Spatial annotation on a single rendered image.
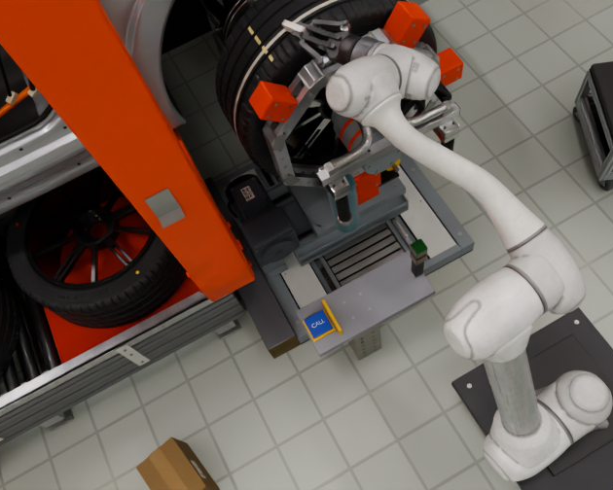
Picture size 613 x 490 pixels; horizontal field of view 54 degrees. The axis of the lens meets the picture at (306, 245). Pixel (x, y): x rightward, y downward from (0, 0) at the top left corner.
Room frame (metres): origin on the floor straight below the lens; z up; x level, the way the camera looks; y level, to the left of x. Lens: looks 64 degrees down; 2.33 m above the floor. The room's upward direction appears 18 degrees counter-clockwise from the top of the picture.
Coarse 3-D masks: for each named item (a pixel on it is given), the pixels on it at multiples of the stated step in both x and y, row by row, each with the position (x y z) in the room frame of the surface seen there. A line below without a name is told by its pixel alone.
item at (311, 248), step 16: (272, 192) 1.36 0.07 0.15; (288, 192) 1.32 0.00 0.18; (288, 208) 1.27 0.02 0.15; (384, 208) 1.13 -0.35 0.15; (400, 208) 1.11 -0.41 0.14; (304, 224) 1.17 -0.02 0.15; (368, 224) 1.08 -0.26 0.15; (304, 240) 1.09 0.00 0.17; (320, 240) 1.08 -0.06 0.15; (336, 240) 1.05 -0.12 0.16; (304, 256) 1.02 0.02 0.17; (320, 256) 1.03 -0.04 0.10
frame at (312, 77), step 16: (384, 32) 1.12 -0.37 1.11; (416, 48) 1.11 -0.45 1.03; (336, 64) 1.06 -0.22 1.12; (304, 80) 1.06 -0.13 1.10; (320, 80) 1.04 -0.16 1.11; (304, 96) 1.03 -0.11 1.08; (432, 96) 1.11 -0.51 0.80; (304, 112) 1.03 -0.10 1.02; (416, 112) 1.11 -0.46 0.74; (272, 128) 1.04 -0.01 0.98; (288, 128) 1.02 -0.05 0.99; (272, 144) 1.01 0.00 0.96; (288, 160) 1.01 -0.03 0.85; (288, 176) 1.01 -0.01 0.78; (304, 176) 1.02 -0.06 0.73; (352, 176) 1.05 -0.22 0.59
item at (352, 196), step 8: (344, 176) 0.97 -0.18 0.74; (352, 184) 0.93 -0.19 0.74; (328, 192) 0.95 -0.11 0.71; (352, 192) 0.92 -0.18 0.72; (352, 200) 0.91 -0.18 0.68; (336, 208) 0.92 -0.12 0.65; (352, 208) 0.91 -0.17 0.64; (336, 216) 0.93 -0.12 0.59; (352, 216) 0.91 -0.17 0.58; (336, 224) 0.94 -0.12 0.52; (352, 224) 0.91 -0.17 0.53
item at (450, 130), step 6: (438, 126) 0.90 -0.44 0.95; (444, 126) 0.89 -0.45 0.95; (450, 126) 0.89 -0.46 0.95; (456, 126) 0.88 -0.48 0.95; (438, 132) 0.90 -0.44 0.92; (444, 132) 0.88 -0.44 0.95; (450, 132) 0.87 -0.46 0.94; (456, 132) 0.88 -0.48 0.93; (444, 138) 0.87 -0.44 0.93; (450, 138) 0.87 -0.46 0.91
